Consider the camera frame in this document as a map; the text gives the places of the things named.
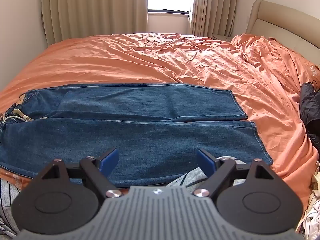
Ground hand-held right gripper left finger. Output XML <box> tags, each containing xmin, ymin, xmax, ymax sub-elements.
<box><xmin>32</xmin><ymin>148</ymin><xmax>123</xmax><ymax>198</ymax></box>

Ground bedside table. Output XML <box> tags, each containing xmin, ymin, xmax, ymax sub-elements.
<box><xmin>212</xmin><ymin>33</ymin><xmax>233</xmax><ymax>42</ymax></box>

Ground white crumpled cloth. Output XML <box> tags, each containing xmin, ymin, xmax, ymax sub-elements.
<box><xmin>296</xmin><ymin>162</ymin><xmax>320</xmax><ymax>240</ymax></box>

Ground beige padded headboard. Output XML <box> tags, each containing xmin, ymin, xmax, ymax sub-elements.
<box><xmin>246</xmin><ymin>0</ymin><xmax>320</xmax><ymax>67</ymax></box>

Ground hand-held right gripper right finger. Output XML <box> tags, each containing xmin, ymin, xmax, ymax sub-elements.
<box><xmin>193</xmin><ymin>149</ymin><xmax>275</xmax><ymax>198</ymax></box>

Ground orange bed cover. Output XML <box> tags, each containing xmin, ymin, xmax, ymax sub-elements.
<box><xmin>0</xmin><ymin>33</ymin><xmax>320</xmax><ymax>212</ymax></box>

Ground blue denim pants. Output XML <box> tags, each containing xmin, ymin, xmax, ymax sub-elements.
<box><xmin>0</xmin><ymin>83</ymin><xmax>273</xmax><ymax>188</ymax></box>

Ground beige belt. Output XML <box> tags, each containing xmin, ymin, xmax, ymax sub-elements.
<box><xmin>11</xmin><ymin>94</ymin><xmax>32</xmax><ymax>122</ymax></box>

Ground black garment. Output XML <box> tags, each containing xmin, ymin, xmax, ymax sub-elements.
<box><xmin>299</xmin><ymin>82</ymin><xmax>320</xmax><ymax>153</ymax></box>

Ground person's grey striped clothing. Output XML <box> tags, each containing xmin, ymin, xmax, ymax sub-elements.
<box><xmin>0</xmin><ymin>156</ymin><xmax>248</xmax><ymax>239</ymax></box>

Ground narrow beige curtain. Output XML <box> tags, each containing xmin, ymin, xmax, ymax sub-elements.
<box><xmin>189</xmin><ymin>0</ymin><xmax>242</xmax><ymax>39</ymax></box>

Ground white cord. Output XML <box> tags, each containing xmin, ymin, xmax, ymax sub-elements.
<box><xmin>2</xmin><ymin>114</ymin><xmax>26</xmax><ymax>124</ymax></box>

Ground wide beige curtain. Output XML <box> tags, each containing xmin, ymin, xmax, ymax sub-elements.
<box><xmin>40</xmin><ymin>0</ymin><xmax>149</xmax><ymax>46</ymax></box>

